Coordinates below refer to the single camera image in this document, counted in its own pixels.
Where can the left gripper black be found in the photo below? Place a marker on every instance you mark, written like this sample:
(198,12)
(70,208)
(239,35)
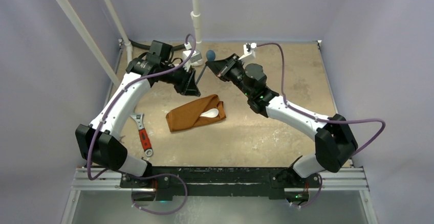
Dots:
(187,86)

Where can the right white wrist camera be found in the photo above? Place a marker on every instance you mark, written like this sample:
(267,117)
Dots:
(249,52)

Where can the small dark blue disc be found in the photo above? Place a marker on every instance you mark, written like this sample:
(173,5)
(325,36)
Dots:
(210,56)

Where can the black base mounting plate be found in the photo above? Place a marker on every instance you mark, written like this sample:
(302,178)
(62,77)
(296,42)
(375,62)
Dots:
(271,182)

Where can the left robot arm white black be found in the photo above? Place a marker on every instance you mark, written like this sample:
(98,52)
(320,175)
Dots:
(99,141)

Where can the red handled adjustable wrench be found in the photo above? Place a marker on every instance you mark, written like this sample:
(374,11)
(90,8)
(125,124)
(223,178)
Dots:
(143,136)

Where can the aluminium extrusion rail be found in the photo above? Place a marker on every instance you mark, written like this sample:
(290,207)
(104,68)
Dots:
(348,179)

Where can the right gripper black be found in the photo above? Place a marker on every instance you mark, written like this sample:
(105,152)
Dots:
(224,68)

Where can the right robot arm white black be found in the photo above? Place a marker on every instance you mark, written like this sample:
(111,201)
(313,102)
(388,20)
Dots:
(332,136)

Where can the white PVC pipe frame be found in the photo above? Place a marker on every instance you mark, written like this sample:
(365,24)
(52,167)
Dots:
(141,20)

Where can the orange cloth napkin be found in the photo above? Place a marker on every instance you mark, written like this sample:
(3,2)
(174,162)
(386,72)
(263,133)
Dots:
(187,116)

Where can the white ceramic spoon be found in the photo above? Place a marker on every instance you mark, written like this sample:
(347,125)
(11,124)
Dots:
(212,113)

